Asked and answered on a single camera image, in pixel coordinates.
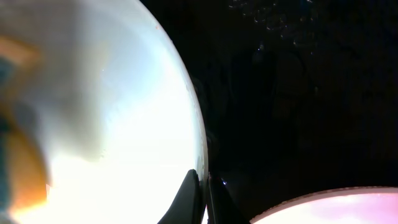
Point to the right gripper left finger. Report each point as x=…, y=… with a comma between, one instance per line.
x=186, y=206

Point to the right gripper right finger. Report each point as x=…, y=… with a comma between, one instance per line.
x=220, y=206

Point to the mint plate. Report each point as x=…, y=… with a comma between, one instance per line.
x=111, y=107

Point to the white plate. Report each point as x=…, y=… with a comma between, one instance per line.
x=350, y=205

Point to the green yellow sponge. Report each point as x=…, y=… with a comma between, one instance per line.
x=23, y=171

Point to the black round tray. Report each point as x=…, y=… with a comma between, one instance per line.
x=297, y=96

